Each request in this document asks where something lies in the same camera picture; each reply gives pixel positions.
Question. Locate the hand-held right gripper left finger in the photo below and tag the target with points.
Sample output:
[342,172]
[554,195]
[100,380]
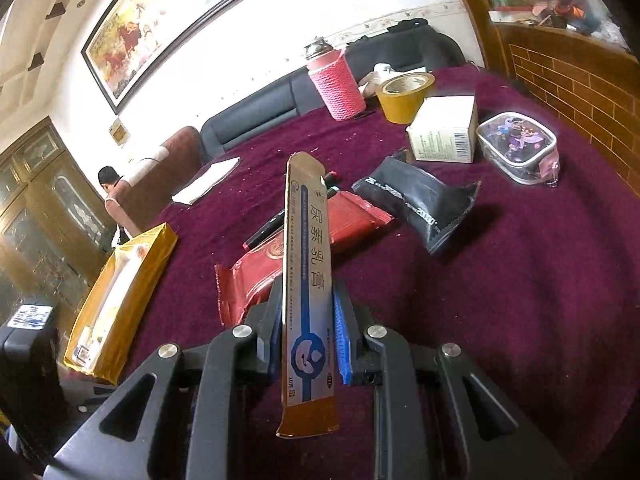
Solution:
[270,330]

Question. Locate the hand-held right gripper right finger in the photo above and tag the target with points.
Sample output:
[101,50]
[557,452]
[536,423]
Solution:
[342,332]

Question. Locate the white ointment box orange ends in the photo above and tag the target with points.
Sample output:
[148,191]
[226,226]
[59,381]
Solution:
[307,260]

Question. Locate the yellow gift box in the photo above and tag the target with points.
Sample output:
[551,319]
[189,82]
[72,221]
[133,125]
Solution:
[150,260]

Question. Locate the red packet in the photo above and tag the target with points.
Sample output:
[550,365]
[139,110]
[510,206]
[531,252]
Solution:
[250,280]

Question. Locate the black packet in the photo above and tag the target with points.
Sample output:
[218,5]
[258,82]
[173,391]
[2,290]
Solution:
[425,205]

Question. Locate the white papers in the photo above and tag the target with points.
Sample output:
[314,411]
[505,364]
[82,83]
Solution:
[207,182]

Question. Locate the wooden glass-door cabinet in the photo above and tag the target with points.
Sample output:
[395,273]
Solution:
[45,220]

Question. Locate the brown leather chair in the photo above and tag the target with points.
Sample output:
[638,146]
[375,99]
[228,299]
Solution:
[170,175]

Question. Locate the dark grey sofa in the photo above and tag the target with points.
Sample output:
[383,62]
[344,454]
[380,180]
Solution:
[260,115]

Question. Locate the cream cardboard box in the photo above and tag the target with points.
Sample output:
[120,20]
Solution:
[442,130]

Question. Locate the yellow tape roll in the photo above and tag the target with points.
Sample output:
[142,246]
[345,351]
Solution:
[400,105]

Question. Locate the pink knitted sleeve bottle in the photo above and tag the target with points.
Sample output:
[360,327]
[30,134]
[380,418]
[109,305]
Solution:
[337,85]

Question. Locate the clear printed pouch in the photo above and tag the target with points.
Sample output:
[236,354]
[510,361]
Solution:
[515,145]

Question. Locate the white tissue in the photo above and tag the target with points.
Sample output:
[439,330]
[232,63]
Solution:
[382,70]

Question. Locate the black bag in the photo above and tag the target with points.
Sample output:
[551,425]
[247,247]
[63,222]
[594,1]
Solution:
[407,26]

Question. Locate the wooden partition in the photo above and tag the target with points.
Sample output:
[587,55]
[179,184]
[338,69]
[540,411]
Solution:
[575,90]

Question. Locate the small wall frame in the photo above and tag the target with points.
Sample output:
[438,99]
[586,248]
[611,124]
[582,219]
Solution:
[120,132]

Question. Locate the framed wall painting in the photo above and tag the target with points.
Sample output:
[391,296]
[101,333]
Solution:
[160,25]

